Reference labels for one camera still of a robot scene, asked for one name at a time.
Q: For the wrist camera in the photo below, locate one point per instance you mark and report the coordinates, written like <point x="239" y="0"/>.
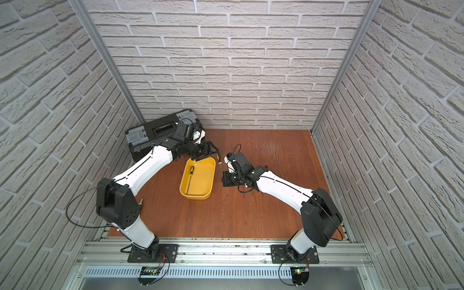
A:
<point x="198" y="136"/>
<point x="228" y="162"/>

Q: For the black plastic toolbox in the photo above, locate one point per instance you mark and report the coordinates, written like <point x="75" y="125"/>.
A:
<point x="169" y="130"/>

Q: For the yellow plastic storage tray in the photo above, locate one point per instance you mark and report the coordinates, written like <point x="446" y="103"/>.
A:
<point x="202" y="179"/>

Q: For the right controller board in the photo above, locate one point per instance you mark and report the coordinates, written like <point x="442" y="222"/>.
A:
<point x="300" y="276"/>

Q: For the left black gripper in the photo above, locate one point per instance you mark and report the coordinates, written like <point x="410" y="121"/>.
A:
<point x="208" y="148"/>

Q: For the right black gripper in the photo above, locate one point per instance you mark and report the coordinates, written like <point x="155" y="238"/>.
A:
<point x="225" y="179"/>

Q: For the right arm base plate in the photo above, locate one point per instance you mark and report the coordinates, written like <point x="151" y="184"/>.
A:
<point x="286" y="254"/>

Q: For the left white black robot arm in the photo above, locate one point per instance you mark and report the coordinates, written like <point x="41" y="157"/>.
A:
<point x="115" y="200"/>

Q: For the black yellow file tool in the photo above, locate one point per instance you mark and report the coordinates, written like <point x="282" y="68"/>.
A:
<point x="219" y="158"/>
<point x="192" y="169"/>

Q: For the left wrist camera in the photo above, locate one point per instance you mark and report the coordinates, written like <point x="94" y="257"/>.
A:
<point x="198" y="136"/>

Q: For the controller board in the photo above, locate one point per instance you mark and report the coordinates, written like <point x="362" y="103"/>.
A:
<point x="300" y="276"/>
<point x="150" y="275"/>

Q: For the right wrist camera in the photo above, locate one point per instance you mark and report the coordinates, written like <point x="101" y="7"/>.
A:
<point x="228" y="162"/>

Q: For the aluminium mounting rail frame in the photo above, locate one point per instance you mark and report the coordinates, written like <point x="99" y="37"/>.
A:
<point x="209" y="264"/>

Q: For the left controller board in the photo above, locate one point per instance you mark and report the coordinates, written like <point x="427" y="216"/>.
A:
<point x="150" y="275"/>

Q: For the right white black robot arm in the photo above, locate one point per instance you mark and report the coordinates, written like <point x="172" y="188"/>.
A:
<point x="320" y="216"/>

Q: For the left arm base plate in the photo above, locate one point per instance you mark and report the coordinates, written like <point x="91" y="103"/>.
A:
<point x="155" y="254"/>

